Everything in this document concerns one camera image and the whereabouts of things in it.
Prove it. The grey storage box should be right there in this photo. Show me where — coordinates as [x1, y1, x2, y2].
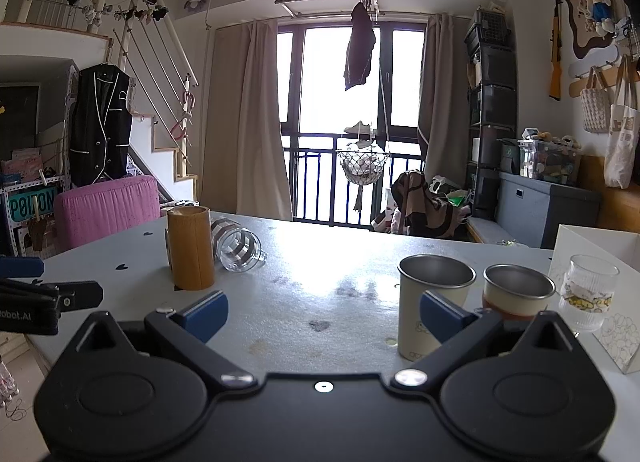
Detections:
[494, 171, 602, 249]

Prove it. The hanging net basket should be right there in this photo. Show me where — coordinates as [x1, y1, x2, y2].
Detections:
[335, 139, 386, 189]

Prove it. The tall white metal cup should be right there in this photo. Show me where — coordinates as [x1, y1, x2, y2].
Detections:
[397, 254, 477, 362]

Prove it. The bamboo cup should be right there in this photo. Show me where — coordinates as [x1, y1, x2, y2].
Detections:
[166, 206, 216, 291]

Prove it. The white stair railing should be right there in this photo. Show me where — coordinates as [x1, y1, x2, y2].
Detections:
[15, 0, 201, 93]

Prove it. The white paper box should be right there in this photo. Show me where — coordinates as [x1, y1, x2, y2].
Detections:
[547, 223, 640, 374]

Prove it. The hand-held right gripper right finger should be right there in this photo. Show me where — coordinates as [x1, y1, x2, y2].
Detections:
[391, 291, 593, 389]

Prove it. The toy rifle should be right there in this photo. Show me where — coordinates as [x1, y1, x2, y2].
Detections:
[548, 0, 564, 102]

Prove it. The brown patterned blanket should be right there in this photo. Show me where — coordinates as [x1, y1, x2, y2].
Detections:
[389, 169, 472, 239]

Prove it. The black balcony railing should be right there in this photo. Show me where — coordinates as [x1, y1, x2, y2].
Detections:
[281, 131, 427, 229]

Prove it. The teal plate sign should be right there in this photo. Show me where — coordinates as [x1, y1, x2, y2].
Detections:
[7, 186, 57, 231]

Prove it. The black vest with white trim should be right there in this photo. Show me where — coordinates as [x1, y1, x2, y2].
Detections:
[67, 63, 134, 188]

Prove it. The blue plush toy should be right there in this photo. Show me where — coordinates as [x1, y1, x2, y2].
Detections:
[584, 0, 616, 36]

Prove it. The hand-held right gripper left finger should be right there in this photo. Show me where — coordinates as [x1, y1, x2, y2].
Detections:
[60, 291, 255, 389]

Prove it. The pink umbrella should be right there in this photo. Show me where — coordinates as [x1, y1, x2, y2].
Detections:
[169, 91, 197, 141]

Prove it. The clear plastic bin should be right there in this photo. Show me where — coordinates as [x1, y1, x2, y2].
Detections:
[517, 136, 582, 184]

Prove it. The cream printed tote bag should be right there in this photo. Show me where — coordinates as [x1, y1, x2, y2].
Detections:
[603, 56, 640, 189]

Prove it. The beige curtain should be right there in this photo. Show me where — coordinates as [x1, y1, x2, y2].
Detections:
[416, 13, 474, 179]
[199, 19, 294, 222]

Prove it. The white knitted tote bag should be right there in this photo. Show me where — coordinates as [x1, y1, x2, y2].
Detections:
[579, 66, 612, 133]

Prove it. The ribbed glass with yellow print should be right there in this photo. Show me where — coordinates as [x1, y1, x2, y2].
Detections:
[557, 254, 620, 334]

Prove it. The short brown metal cup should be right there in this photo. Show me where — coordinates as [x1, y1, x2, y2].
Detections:
[482, 263, 557, 321]

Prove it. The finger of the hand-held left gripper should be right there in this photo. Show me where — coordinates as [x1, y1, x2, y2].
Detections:
[0, 257, 46, 279]
[0, 279, 105, 316]

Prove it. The wavy framed mirror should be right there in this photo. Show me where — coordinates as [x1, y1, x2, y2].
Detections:
[563, 0, 632, 61]

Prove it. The black shelving unit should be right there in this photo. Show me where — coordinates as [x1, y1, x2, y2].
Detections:
[464, 6, 519, 219]

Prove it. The wooden cabinet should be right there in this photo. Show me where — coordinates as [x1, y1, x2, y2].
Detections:
[577, 154, 640, 235]

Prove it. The dark hanging garment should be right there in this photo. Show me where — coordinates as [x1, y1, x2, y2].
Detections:
[342, 1, 377, 92]

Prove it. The striped clear glass cup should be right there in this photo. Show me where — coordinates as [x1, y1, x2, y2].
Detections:
[212, 217, 269, 273]

